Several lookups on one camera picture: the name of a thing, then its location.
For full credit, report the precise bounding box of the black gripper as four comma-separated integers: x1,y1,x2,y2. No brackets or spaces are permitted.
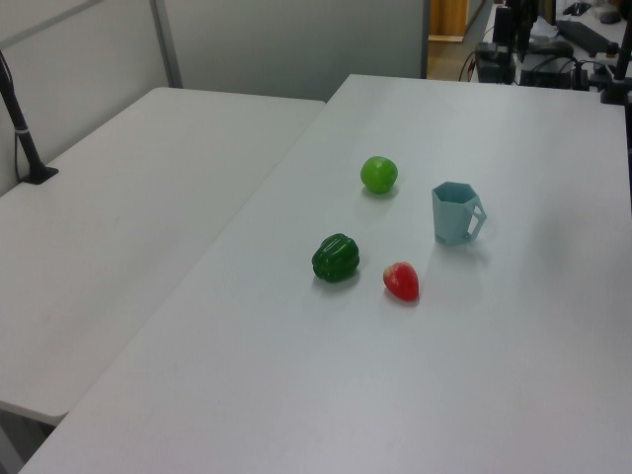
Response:
494,0,540,51

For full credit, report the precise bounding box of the light blue hexagonal mug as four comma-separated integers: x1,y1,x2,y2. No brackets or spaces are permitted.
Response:
431,181,489,246

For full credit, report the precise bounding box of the black equipment box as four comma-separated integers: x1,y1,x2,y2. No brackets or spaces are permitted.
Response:
472,41,520,86

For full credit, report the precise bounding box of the wooden cabinet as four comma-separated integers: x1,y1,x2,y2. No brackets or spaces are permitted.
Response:
428,0,470,43

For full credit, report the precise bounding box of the black keyboard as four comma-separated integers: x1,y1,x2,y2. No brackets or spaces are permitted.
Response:
555,19,615,56

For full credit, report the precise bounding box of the black clamp stand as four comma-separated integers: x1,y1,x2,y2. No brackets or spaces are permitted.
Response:
598,41,632,106

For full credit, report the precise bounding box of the green apple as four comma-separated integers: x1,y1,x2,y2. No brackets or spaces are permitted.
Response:
359,155,399,196

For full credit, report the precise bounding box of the red strawberry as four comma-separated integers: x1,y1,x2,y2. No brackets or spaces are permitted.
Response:
382,261,421,302

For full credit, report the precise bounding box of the dark green bell pepper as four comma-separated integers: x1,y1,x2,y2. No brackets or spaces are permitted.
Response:
310,232,361,284

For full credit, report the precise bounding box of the white side table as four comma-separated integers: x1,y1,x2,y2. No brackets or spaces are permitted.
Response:
0,87,328,427

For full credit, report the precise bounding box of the grey metal partition post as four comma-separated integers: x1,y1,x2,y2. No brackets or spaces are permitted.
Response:
149,0,185,91

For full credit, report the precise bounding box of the black camera stand pole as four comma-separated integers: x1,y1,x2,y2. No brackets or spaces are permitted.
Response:
0,48,59,186

